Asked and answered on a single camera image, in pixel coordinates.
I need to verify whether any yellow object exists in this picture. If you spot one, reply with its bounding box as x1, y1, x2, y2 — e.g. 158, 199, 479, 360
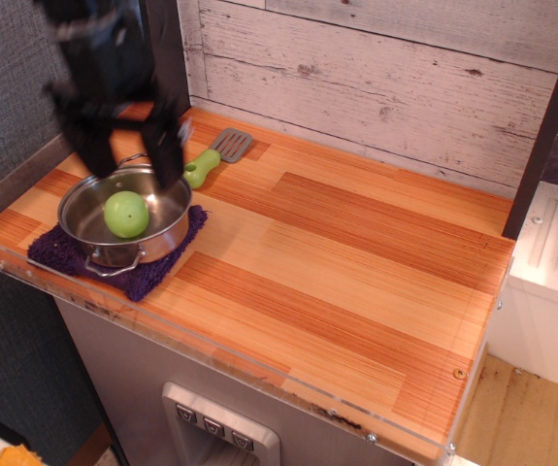
0, 445, 43, 466

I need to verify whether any stainless steel pot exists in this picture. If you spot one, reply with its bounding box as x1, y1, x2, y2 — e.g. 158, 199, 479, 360
57, 153, 192, 278

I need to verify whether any green toy lime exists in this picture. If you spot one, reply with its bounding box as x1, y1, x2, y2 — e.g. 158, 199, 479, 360
104, 190, 149, 239

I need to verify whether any purple cloth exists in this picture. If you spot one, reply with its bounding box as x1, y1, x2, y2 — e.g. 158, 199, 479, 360
27, 205, 209, 302

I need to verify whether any grey toy fridge cabinet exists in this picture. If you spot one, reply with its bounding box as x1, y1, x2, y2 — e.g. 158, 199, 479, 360
53, 296, 443, 466

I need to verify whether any green handled grey spatula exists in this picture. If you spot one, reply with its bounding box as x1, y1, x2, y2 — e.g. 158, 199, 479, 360
183, 127, 253, 189

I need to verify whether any clear acrylic edge guard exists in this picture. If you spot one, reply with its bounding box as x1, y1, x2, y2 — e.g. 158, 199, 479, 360
0, 223, 513, 465

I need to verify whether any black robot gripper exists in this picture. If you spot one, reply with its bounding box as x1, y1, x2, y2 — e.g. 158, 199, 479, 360
38, 1, 191, 189

